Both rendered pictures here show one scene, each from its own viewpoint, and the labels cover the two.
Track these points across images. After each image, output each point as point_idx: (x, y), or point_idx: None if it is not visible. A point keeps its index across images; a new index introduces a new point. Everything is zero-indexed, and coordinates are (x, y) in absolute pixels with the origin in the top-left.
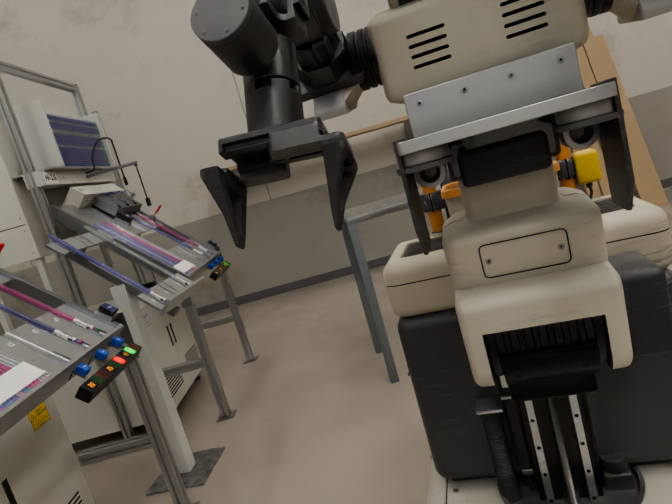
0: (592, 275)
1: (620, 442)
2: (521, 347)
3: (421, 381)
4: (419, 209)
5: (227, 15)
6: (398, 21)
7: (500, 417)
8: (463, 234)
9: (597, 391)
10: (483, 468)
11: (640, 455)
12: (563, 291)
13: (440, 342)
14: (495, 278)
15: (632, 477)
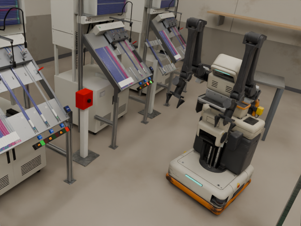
0: (217, 131)
1: (225, 162)
2: (204, 133)
3: None
4: (200, 105)
5: (175, 82)
6: (212, 77)
7: (206, 144)
8: (206, 112)
9: (226, 151)
10: (200, 151)
11: (227, 167)
12: (212, 130)
13: None
14: (207, 122)
15: (222, 169)
